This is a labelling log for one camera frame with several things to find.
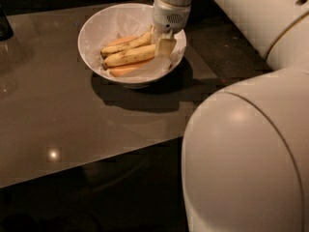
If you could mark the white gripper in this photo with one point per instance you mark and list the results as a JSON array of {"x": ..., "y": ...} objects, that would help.
[{"x": 168, "y": 18}]

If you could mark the yellow banana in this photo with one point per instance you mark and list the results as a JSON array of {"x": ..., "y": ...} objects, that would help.
[
  {"x": 144, "y": 39},
  {"x": 130, "y": 56}
]

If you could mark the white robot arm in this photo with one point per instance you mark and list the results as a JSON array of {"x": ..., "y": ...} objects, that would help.
[{"x": 245, "y": 148}]

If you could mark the white paper bowl liner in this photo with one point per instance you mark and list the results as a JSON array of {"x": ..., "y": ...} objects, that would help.
[{"x": 154, "y": 67}]

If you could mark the white ceramic bowl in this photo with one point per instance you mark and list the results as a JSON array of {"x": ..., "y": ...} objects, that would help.
[{"x": 113, "y": 23}]

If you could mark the orange bread roll rear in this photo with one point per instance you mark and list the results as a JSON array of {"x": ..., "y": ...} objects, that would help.
[{"x": 122, "y": 40}]

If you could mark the orange bread roll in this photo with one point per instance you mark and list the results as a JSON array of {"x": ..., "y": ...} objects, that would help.
[
  {"x": 122, "y": 40},
  {"x": 121, "y": 70}
]

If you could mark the orange bread roll front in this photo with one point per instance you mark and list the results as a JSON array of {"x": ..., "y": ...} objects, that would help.
[{"x": 121, "y": 70}]

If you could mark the dark object table corner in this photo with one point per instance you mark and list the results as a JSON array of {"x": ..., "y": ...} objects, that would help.
[{"x": 6, "y": 30}]

